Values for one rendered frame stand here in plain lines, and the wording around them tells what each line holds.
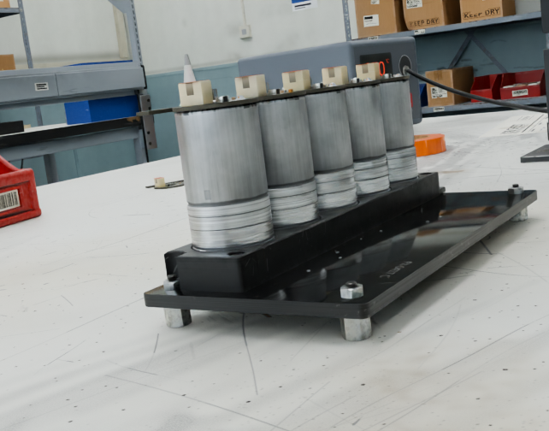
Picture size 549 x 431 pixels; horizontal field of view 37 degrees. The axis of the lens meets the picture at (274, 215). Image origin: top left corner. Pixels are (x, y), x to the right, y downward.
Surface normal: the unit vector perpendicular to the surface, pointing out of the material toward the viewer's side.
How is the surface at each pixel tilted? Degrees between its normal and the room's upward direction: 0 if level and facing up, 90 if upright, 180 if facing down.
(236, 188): 90
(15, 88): 90
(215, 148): 90
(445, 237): 0
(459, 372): 0
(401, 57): 90
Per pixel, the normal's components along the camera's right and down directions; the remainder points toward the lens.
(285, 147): 0.35, 0.11
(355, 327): -0.30, 0.19
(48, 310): -0.12, -0.98
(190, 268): -0.53, 0.20
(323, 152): 0.10, 0.15
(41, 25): 0.83, -0.01
